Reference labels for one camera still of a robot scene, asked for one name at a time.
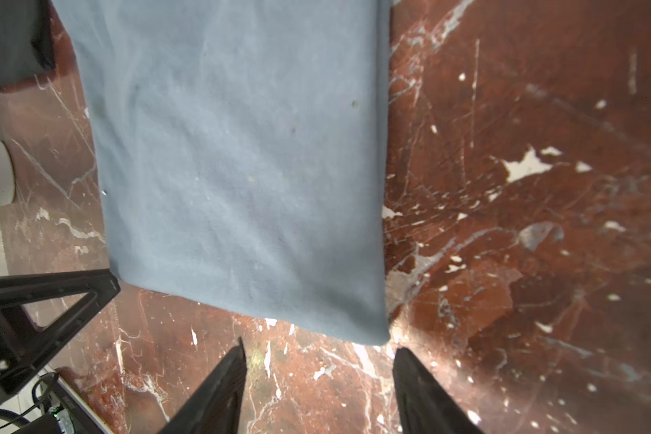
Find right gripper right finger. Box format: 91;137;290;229
392;347;483;434

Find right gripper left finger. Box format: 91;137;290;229
158;339;248;434

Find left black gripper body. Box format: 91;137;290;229
0;354;109;433

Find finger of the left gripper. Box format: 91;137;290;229
0;269;120;380

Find grey t shirt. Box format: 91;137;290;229
54;1;391;345

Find folded black t shirt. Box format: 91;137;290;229
0;0;55;88

